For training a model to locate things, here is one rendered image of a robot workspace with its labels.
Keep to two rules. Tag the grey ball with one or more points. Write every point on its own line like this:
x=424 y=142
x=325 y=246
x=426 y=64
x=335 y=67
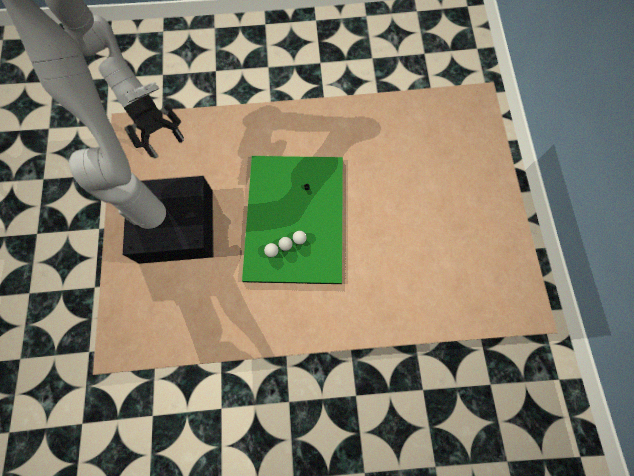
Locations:
x=285 y=243

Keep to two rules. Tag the white golf ball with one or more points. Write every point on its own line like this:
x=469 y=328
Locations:
x=271 y=250
x=299 y=237

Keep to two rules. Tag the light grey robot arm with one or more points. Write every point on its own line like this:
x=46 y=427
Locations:
x=64 y=74

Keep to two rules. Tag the green golf mat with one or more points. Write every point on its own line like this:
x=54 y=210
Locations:
x=289 y=194

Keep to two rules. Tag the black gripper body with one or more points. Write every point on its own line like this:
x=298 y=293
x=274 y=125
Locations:
x=143 y=109

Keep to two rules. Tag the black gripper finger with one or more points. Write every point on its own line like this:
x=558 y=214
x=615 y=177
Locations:
x=166 y=110
x=131 y=131

